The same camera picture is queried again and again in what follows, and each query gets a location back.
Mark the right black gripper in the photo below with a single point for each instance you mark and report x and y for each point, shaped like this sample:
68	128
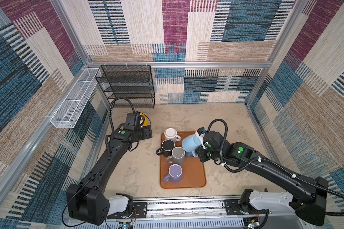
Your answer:
200	153

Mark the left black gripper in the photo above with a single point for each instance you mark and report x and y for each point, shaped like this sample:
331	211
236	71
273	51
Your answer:
147	130

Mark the yellow mug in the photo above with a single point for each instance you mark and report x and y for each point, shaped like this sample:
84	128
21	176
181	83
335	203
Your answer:
144	120

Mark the light blue mug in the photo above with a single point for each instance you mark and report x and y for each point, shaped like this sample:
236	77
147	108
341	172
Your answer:
191	143

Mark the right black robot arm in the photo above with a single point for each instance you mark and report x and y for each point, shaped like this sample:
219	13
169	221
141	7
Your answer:
308	196

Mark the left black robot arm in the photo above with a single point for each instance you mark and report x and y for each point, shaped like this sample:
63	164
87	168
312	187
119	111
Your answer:
85	200

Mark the teal blue mug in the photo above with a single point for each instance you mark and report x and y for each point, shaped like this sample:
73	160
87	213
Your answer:
191	154

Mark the black mug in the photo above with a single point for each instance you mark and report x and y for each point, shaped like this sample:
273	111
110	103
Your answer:
166	148

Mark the white mug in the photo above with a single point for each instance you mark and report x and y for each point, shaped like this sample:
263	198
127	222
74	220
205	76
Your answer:
172	134

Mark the grey mug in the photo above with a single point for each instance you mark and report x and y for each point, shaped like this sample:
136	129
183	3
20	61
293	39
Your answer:
177	156

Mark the purple mug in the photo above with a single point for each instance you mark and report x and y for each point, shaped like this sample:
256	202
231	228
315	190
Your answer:
175	174

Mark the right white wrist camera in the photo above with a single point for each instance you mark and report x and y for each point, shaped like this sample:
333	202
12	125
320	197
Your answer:
200	133

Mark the black wire shelf rack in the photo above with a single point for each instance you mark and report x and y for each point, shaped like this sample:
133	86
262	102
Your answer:
134	82

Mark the aluminium mounting rail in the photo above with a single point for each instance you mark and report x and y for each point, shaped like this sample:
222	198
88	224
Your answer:
200	212

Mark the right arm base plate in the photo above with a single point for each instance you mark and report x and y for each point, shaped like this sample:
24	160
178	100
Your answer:
235	207

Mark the white wire mesh basket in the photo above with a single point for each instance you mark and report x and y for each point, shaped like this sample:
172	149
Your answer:
70	110

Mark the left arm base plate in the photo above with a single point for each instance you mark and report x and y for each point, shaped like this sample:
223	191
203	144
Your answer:
139	211

